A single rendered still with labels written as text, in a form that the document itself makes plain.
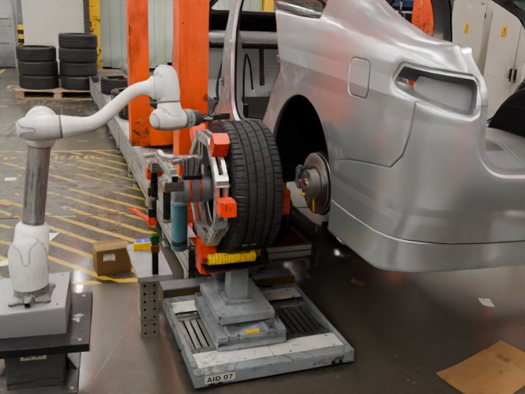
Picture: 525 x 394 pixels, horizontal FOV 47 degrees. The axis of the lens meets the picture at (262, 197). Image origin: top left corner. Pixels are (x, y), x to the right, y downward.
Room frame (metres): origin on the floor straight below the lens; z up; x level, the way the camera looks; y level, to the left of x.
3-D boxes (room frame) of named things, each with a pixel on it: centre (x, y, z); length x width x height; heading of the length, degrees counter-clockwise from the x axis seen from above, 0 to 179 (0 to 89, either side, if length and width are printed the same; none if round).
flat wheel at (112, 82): (9.72, 2.35, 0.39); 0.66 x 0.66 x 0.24
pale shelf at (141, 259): (2.86, 0.58, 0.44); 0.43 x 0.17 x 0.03; 20
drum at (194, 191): (2.83, 0.35, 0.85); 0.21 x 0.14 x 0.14; 110
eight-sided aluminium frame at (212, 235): (2.86, 0.28, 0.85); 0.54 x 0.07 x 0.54; 20
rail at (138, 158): (4.49, 0.82, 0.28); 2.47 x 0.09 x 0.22; 20
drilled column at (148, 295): (2.89, 0.59, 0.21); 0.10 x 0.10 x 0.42; 20
